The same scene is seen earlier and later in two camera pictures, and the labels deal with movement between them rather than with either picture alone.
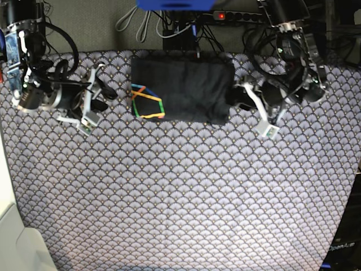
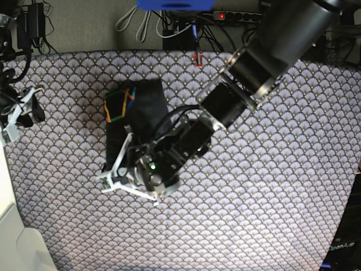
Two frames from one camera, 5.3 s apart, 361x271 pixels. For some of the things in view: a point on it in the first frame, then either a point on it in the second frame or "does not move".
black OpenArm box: x=344 y=253 does not move
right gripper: x=271 y=95 → x=158 y=174
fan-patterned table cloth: x=139 y=195 does not move
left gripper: x=70 y=97 → x=8 y=100
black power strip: x=237 y=16 does not move
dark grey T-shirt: x=194 y=86 → x=140 y=105
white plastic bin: x=21 y=247 does not move
